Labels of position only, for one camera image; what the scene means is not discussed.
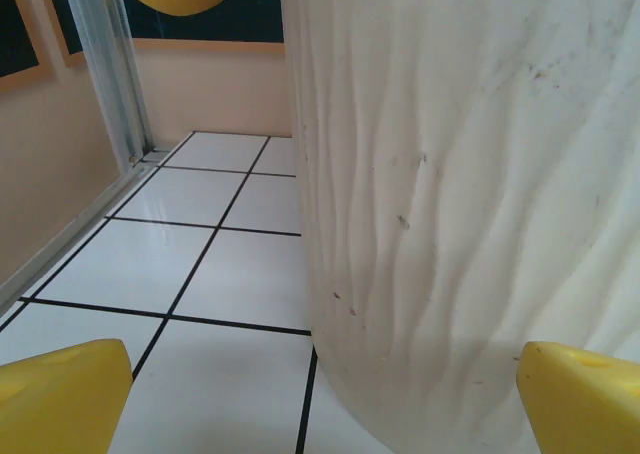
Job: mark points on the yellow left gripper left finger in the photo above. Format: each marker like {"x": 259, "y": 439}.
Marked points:
{"x": 55, "y": 404}

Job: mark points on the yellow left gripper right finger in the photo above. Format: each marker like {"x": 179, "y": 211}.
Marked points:
{"x": 585, "y": 404}

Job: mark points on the white ribbed plastic bin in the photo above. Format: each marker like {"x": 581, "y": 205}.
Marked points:
{"x": 450, "y": 199}

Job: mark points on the aluminium edge rail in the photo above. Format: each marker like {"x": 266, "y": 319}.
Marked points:
{"x": 70, "y": 229}

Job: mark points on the aluminium frame post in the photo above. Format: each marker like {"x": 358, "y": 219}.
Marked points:
{"x": 107, "y": 64}

